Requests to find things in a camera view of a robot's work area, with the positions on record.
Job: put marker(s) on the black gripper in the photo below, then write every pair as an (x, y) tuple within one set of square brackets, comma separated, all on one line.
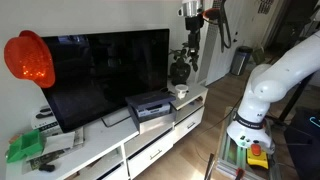
[(194, 38)]

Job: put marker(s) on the white plastic jar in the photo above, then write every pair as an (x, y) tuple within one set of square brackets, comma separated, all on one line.
[(181, 87)]

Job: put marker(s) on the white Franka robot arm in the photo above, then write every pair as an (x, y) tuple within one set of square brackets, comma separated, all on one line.
[(283, 73)]

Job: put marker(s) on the black flat screen television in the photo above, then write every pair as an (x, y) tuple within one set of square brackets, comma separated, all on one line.
[(106, 73)]

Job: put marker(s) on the black tripod stand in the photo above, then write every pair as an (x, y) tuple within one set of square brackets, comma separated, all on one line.
[(296, 96)]

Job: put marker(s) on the white television stand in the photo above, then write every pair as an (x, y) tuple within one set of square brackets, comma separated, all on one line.
[(100, 136)]

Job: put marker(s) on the green leafy houseplant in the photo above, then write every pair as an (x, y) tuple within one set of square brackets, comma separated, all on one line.
[(181, 55)]

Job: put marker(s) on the white perforated heater panel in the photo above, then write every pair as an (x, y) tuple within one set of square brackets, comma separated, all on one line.
[(208, 50)]

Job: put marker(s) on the glossy black plant pot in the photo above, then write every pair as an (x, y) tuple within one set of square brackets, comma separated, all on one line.
[(180, 73)]

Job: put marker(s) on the white interior door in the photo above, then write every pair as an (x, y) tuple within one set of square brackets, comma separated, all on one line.
[(220, 68)]

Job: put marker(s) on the grey trash can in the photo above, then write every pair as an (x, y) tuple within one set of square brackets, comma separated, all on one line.
[(240, 61)]

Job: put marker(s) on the dark blue cardboard box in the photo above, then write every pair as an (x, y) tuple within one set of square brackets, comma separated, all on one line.
[(150, 98)]

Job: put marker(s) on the thin black rod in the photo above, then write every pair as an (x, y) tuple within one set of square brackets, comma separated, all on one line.
[(209, 166)]

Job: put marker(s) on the yellow emergency stop box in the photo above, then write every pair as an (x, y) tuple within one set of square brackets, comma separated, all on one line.
[(257, 160)]

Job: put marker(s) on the black case with blue light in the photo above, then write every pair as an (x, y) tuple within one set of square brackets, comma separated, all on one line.
[(300, 150)]

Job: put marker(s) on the white paper envelope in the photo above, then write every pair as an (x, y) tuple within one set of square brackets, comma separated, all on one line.
[(60, 141)]

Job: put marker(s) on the white carton with black print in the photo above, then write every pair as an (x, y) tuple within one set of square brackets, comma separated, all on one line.
[(43, 126)]

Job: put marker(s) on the small black object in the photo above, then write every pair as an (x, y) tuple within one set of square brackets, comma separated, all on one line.
[(46, 167)]

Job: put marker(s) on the green plastic bin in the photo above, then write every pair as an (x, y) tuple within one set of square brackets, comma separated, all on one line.
[(30, 143)]

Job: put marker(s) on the printed magazine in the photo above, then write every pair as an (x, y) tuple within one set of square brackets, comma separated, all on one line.
[(40, 160)]

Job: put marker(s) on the small brown box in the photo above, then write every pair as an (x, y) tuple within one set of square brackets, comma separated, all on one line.
[(15, 138)]

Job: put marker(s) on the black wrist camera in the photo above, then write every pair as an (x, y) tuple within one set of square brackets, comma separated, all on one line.
[(194, 22)]

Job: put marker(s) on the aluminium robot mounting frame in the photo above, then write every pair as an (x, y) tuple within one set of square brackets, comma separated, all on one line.
[(230, 150)]

